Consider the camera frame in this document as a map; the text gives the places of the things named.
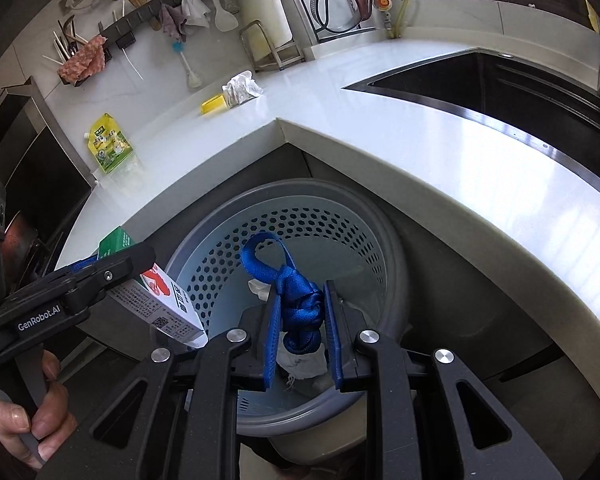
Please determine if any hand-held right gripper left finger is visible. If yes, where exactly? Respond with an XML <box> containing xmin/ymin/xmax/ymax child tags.
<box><xmin>45</xmin><ymin>287</ymin><xmax>283</xmax><ymax>480</ymax></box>

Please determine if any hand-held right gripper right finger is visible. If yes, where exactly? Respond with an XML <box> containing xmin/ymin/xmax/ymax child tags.
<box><xmin>324</xmin><ymin>280</ymin><xmax>563</xmax><ymax>480</ymax></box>

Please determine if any green white carton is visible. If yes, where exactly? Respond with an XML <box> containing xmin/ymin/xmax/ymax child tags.
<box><xmin>97</xmin><ymin>226</ymin><xmax>210</xmax><ymax>348</ymax></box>

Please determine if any knotted blue strap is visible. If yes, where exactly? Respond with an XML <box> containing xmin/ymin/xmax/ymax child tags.
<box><xmin>240</xmin><ymin>234</ymin><xmax>326</xmax><ymax>356</ymax></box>

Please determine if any grey perforated bin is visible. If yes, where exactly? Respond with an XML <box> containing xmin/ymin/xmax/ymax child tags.
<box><xmin>164</xmin><ymin>177</ymin><xmax>411</xmax><ymax>423</ymax></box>

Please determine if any person's left hand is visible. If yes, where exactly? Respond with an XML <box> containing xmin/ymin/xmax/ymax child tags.
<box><xmin>0</xmin><ymin>350</ymin><xmax>79</xmax><ymax>471</ymax></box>

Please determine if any yellow green spout pouch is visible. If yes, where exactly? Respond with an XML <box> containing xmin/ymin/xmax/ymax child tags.
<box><xmin>84</xmin><ymin>112</ymin><xmax>133</xmax><ymax>175</ymax></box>

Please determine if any yellow sponge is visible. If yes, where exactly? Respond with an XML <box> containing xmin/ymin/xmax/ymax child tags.
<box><xmin>201</xmin><ymin>94</ymin><xmax>228</xmax><ymax>117</ymax></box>

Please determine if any pink dish cloth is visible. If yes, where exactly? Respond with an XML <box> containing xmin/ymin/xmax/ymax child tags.
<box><xmin>57</xmin><ymin>35</ymin><xmax>108</xmax><ymax>86</ymax></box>

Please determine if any white bottle brush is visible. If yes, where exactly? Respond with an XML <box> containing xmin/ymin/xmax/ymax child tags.
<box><xmin>172</xmin><ymin>40</ymin><xmax>202</xmax><ymax>90</ymax></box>

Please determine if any bundle of chopsticks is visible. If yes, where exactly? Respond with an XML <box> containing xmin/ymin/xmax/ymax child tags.
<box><xmin>42</xmin><ymin>15</ymin><xmax>88</xmax><ymax>68</ymax></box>

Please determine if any purple hanging cloth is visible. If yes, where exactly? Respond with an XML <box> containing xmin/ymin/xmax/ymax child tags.
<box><xmin>159</xmin><ymin>2</ymin><xmax>188</xmax><ymax>43</ymax></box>

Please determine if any white hanging cloth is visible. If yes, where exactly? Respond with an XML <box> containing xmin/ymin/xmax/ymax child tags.
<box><xmin>180</xmin><ymin>0</ymin><xmax>212</xmax><ymax>28</ymax></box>

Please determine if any white rice paddle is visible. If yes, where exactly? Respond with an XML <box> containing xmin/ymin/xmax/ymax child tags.
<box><xmin>205</xmin><ymin>0</ymin><xmax>240</xmax><ymax>32</ymax></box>

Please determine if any metal board stand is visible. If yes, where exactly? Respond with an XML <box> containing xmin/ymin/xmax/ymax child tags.
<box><xmin>238</xmin><ymin>20</ymin><xmax>306</xmax><ymax>72</ymax></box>

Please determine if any black kitchen sink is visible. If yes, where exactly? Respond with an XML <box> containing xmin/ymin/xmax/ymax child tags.
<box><xmin>342</xmin><ymin>47</ymin><xmax>600</xmax><ymax>211</ymax></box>

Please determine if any gas valve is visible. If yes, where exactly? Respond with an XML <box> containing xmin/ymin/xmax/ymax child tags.
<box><xmin>372</xmin><ymin>0</ymin><xmax>396</xmax><ymax>36</ymax></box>

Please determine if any dark wall utensil rack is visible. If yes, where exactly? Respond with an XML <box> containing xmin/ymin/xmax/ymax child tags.
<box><xmin>57</xmin><ymin>0</ymin><xmax>229</xmax><ymax>88</ymax></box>

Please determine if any yellowish gas hose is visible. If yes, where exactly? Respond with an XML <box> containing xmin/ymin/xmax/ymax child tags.
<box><xmin>387</xmin><ymin>0</ymin><xmax>413</xmax><ymax>41</ymax></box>

